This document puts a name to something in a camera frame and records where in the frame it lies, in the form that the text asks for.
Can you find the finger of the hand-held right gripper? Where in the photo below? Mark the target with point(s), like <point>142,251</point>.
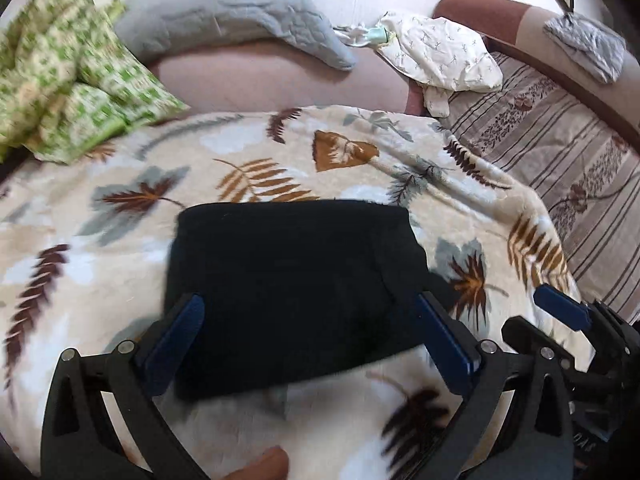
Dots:
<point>525,335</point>
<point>560,305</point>

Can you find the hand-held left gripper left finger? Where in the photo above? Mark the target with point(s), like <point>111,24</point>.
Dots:
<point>177,340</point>

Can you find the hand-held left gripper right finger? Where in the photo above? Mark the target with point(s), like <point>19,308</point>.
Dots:
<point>445,345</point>

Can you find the black pants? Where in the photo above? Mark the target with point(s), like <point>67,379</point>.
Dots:
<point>300,285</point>

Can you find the person's left hand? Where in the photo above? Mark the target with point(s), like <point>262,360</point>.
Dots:
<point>265,465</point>

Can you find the leaf print fleece blanket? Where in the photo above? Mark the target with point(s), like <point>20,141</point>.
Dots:
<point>100,240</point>

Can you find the striped floral bed sheet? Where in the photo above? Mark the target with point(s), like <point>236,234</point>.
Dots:
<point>550,125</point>

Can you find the grey plaid cloth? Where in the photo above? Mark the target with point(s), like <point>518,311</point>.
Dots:
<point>585,45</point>

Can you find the pink mattress cover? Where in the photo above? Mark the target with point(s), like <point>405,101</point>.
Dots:
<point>260,80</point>

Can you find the white printed pillow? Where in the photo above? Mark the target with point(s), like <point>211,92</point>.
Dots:
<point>440,55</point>

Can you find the green patterned quilt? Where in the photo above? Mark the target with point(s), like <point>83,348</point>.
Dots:
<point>65,85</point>

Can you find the brown beige headboard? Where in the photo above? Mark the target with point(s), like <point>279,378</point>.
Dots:
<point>480,15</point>

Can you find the grey quilted pillow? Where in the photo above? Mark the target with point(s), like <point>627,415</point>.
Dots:
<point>225,10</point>

